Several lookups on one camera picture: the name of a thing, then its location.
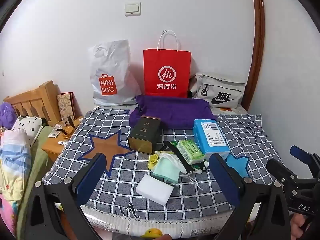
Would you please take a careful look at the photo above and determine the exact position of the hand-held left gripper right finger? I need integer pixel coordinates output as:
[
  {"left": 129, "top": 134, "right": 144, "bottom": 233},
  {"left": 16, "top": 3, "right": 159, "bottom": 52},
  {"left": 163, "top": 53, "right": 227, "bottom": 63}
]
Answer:
[{"left": 209, "top": 152, "right": 292, "bottom": 240}]

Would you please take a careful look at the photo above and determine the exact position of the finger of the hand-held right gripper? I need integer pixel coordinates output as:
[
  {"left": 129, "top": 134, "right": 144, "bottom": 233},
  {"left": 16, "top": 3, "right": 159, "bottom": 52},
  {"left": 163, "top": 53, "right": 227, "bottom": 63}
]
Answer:
[
  {"left": 290, "top": 145, "right": 320, "bottom": 180},
  {"left": 266, "top": 159, "right": 299, "bottom": 198}
]

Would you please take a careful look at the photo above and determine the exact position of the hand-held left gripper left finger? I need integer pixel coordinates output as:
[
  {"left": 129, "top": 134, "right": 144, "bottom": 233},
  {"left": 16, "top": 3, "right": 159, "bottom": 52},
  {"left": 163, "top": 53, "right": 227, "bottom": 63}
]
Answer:
[{"left": 24, "top": 152, "right": 110, "bottom": 240}]

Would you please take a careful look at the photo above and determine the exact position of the green tissue pack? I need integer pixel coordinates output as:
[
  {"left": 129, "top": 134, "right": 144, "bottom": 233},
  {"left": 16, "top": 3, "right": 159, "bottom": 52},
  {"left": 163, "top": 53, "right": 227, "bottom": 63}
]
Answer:
[{"left": 176, "top": 140, "right": 206, "bottom": 165}]

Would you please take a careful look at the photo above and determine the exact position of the white glove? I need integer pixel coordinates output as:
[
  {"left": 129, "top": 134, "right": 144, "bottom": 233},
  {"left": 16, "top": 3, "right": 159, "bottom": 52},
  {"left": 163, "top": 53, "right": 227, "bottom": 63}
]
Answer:
[{"left": 159, "top": 152, "right": 187, "bottom": 174}]

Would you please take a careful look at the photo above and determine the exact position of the mint green cloth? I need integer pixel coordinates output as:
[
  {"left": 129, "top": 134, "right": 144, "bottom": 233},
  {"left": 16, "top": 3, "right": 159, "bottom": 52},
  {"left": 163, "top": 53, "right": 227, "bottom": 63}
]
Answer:
[{"left": 152, "top": 159, "right": 180, "bottom": 183}]

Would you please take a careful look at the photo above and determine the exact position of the fruit print packet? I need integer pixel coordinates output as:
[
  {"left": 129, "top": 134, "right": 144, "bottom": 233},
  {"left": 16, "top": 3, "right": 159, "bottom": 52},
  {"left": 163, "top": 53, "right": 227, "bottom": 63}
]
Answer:
[{"left": 148, "top": 151, "right": 163, "bottom": 170}]

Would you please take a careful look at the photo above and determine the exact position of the person's right hand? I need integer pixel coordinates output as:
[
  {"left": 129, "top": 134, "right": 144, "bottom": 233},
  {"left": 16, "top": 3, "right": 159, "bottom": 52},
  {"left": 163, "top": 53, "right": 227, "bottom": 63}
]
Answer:
[{"left": 291, "top": 213, "right": 312, "bottom": 240}]

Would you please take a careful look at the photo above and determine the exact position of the small green white packet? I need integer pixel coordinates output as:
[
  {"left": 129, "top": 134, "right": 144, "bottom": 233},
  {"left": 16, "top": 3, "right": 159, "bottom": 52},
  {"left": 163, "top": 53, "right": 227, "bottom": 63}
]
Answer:
[{"left": 196, "top": 160, "right": 209, "bottom": 174}]

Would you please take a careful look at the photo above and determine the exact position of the grey checkered tablecloth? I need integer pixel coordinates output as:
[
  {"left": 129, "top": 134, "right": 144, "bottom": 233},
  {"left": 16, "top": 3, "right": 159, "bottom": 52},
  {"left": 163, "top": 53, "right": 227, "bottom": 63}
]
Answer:
[{"left": 41, "top": 106, "right": 284, "bottom": 222}]

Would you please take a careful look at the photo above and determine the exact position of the blue tissue pack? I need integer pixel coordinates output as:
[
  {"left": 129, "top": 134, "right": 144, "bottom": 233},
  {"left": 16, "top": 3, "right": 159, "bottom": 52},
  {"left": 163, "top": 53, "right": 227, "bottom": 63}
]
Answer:
[{"left": 193, "top": 119, "right": 230, "bottom": 161}]

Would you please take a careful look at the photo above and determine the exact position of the wooden nightstand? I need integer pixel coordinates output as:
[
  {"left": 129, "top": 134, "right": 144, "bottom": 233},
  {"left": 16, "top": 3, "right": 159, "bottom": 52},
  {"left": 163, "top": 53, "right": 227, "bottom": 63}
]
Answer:
[{"left": 41, "top": 116, "right": 84, "bottom": 163}]

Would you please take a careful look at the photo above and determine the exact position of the amber round dish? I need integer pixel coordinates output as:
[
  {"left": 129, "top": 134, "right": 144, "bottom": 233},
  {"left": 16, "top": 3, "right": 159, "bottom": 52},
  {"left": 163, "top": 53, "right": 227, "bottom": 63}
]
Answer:
[{"left": 56, "top": 126, "right": 75, "bottom": 140}]

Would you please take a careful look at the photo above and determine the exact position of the green bed sheet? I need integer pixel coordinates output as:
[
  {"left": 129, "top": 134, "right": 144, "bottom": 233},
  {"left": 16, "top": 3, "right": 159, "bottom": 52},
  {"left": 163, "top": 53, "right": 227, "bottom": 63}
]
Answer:
[{"left": 16, "top": 126, "right": 55, "bottom": 240}]

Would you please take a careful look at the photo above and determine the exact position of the white sponge block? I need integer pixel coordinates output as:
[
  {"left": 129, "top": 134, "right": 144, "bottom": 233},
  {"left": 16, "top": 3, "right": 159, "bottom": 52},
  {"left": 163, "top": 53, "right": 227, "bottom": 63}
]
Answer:
[{"left": 136, "top": 174, "right": 174, "bottom": 202}]

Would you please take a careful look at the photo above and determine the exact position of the dark green tin box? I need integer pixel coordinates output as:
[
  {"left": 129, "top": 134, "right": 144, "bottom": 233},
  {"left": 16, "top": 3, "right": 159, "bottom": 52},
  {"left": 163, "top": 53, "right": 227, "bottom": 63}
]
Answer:
[{"left": 127, "top": 115, "right": 162, "bottom": 155}]

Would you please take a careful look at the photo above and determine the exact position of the pastel printed quilt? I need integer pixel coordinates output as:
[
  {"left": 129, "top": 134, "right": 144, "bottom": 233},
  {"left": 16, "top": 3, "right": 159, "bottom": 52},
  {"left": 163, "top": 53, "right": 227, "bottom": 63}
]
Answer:
[{"left": 0, "top": 129, "right": 32, "bottom": 200}]

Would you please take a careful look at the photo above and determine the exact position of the patterned hardcover book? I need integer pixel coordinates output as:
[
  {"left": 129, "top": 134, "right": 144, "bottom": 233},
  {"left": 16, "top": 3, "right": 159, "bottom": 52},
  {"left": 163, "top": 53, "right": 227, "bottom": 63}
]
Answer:
[{"left": 57, "top": 92, "right": 77, "bottom": 123}]

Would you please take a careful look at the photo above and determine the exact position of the white polka dot pillow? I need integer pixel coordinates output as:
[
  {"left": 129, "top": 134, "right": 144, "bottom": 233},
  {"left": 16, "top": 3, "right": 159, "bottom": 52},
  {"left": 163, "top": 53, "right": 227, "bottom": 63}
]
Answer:
[{"left": 11, "top": 116, "right": 48, "bottom": 148}]

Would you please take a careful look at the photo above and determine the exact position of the white lace tablecloth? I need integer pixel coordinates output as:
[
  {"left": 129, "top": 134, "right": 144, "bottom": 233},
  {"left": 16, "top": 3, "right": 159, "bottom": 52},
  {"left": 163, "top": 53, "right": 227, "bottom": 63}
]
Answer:
[{"left": 80, "top": 105, "right": 249, "bottom": 239}]

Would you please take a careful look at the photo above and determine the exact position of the yellow toy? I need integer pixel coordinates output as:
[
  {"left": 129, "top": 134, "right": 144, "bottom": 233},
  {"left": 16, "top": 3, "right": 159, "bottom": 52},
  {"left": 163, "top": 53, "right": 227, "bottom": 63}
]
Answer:
[{"left": 141, "top": 229, "right": 163, "bottom": 240}]

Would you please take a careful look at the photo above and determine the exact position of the purple towel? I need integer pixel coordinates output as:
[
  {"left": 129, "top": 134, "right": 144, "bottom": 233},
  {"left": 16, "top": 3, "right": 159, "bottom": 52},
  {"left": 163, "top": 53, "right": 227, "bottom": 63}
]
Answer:
[{"left": 129, "top": 95, "right": 217, "bottom": 130}]

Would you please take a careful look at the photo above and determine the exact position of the pink printed blanket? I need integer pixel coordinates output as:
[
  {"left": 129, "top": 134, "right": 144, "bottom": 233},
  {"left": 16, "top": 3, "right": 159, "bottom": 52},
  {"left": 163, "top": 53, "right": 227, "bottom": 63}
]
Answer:
[{"left": 0, "top": 192, "right": 18, "bottom": 238}]

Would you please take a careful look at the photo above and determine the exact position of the light grey waist bag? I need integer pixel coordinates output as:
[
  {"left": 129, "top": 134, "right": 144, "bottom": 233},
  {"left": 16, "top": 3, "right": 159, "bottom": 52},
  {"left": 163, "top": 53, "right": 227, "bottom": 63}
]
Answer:
[{"left": 188, "top": 72, "right": 246, "bottom": 110}]

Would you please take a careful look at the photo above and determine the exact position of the wooden headboard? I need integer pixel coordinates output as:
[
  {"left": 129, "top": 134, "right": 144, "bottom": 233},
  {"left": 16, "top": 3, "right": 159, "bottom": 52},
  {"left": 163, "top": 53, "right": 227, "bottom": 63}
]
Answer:
[{"left": 4, "top": 80, "right": 62, "bottom": 123}]

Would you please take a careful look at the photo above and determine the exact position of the purple plush toy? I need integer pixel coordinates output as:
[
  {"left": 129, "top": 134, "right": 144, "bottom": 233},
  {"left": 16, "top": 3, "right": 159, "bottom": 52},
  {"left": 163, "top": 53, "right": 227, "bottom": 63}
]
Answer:
[{"left": 0, "top": 102, "right": 18, "bottom": 130}]

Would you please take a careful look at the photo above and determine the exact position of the white plastic shopping bag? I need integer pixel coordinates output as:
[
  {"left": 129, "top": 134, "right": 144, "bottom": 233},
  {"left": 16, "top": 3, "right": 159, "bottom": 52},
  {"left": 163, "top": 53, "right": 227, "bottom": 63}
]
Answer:
[{"left": 89, "top": 39, "right": 142, "bottom": 106}]

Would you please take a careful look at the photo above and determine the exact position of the red paper bag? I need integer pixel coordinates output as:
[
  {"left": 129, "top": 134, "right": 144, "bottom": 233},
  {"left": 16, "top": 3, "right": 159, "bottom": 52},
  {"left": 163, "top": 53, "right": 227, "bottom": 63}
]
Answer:
[{"left": 143, "top": 30, "right": 192, "bottom": 98}]

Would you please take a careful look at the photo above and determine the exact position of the brown wooden door frame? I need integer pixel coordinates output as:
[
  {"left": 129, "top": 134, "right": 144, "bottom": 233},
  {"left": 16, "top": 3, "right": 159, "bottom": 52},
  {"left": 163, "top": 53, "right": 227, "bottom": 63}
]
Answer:
[{"left": 246, "top": 0, "right": 265, "bottom": 112}]

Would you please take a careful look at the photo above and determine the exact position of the white wall light switch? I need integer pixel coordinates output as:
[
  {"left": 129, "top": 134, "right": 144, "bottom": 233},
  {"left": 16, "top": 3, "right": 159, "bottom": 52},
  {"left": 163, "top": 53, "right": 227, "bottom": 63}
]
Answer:
[{"left": 124, "top": 2, "right": 142, "bottom": 16}]

